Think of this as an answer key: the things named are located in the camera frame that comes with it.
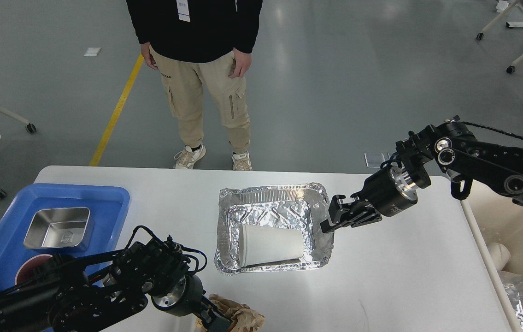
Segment white cup in bin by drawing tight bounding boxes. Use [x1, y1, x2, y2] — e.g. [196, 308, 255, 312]
[487, 242, 511, 271]

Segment floor socket plate left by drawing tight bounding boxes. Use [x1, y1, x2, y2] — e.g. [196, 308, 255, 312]
[364, 153, 388, 169]

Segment white floor label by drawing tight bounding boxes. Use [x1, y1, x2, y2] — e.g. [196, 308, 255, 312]
[83, 47, 101, 57]

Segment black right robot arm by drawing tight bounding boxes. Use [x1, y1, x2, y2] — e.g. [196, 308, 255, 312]
[320, 116, 523, 233]

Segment pink ribbed mug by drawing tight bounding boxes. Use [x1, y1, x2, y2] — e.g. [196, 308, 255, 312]
[14, 254, 53, 285]

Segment blue plastic tray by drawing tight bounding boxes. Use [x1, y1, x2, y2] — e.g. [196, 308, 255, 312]
[0, 183, 130, 290]

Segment aluminium foil tray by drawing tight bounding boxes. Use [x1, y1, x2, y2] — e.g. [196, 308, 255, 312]
[215, 183, 334, 275]

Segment brown paper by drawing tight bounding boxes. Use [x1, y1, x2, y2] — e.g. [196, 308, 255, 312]
[208, 293, 266, 332]

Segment white paper cup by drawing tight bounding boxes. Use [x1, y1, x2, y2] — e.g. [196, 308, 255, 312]
[238, 224, 304, 267]

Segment square stainless steel tray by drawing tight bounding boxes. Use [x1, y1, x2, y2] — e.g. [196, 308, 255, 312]
[23, 207, 94, 252]

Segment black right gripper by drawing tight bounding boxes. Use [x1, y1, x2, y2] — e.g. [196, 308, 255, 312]
[320, 165, 418, 234]

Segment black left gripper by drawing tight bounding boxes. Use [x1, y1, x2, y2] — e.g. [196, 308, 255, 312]
[150, 275, 232, 332]

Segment person in black sweater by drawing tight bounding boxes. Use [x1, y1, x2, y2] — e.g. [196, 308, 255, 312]
[126, 0, 263, 172]

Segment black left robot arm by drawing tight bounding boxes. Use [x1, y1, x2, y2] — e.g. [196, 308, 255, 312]
[0, 229, 232, 332]

